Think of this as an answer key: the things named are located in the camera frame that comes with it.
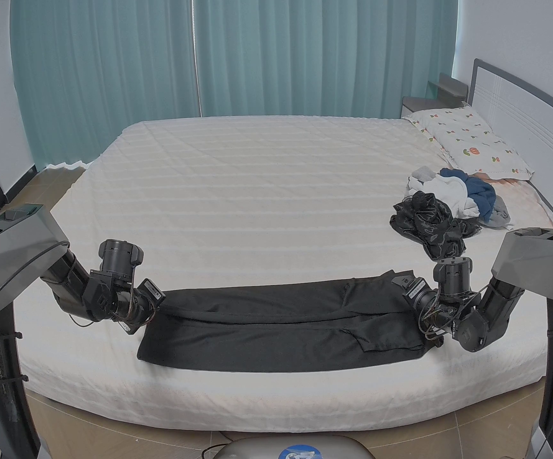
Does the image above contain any grey bedside table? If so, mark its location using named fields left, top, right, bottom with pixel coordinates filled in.
left=401, top=72, right=470, bottom=118

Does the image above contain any bed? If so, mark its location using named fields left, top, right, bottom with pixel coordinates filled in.
left=13, top=58, right=553, bottom=434

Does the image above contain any pile of clothes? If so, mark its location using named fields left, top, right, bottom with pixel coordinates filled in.
left=390, top=166, right=512, bottom=261

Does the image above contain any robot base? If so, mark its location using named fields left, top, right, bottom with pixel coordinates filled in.
left=212, top=435, right=370, bottom=459

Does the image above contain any blue-green curtain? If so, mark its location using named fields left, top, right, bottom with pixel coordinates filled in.
left=193, top=0, right=459, bottom=119
left=11, top=0, right=203, bottom=168

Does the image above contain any white printed pillow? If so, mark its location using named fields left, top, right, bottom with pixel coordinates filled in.
left=403, top=107, right=535, bottom=180

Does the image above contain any black cable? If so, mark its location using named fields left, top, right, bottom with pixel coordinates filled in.
left=199, top=442, right=231, bottom=459

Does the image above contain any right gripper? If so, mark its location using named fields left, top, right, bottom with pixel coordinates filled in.
left=391, top=275, right=442, bottom=317

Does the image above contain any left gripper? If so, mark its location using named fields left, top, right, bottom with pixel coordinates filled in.
left=119, top=278, right=167, bottom=336

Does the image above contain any black T-shirt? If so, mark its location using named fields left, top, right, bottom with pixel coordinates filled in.
left=136, top=270, right=437, bottom=371

